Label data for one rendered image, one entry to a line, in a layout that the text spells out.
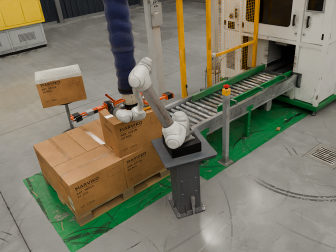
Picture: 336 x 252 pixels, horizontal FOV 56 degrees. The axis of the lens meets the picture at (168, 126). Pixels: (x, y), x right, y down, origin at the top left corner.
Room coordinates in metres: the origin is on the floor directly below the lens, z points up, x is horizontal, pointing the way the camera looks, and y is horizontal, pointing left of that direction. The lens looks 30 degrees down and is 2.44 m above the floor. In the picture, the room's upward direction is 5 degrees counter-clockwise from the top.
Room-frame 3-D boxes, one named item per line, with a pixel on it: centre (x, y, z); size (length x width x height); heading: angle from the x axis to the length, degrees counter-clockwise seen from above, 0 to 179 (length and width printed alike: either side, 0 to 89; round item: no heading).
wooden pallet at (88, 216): (3.11, 0.80, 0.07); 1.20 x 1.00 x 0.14; 127
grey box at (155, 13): (4.45, 0.03, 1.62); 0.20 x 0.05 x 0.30; 127
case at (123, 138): (3.05, 0.37, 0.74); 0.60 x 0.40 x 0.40; 121
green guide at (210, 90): (4.40, -0.98, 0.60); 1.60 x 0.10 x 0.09; 127
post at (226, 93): (3.22, -0.68, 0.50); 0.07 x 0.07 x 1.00; 37
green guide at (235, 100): (3.98, -1.30, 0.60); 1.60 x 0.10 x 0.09; 127
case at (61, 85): (4.25, 1.45, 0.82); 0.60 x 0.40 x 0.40; 108
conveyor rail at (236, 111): (3.72, -1.05, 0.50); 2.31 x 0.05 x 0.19; 127
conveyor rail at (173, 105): (4.24, -0.66, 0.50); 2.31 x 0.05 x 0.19; 127
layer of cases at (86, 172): (3.11, 0.80, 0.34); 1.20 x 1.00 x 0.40; 127
